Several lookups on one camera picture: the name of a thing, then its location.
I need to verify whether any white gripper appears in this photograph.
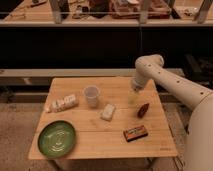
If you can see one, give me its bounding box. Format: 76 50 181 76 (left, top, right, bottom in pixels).
128 78 143 107

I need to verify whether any dark red pepper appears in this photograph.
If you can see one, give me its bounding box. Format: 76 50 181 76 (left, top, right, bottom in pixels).
137 103 149 118

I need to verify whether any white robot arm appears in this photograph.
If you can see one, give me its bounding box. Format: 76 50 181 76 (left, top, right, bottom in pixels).
131 54 213 171

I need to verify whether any white sponge block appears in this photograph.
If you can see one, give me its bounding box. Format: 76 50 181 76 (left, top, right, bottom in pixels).
100 104 116 121

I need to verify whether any wooden table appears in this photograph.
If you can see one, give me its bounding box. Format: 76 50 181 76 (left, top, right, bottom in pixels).
36 77 177 159

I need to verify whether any orange brown snack box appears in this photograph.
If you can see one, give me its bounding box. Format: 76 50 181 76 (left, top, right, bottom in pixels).
123 125 148 142

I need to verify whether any white plastic bottle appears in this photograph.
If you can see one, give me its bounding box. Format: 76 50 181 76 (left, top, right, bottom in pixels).
45 94 78 113

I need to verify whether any green round plate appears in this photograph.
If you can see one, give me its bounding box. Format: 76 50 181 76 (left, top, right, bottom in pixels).
37 120 76 159

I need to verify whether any background shelf rack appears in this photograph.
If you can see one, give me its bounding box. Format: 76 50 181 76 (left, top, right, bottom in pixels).
0 0 213 27

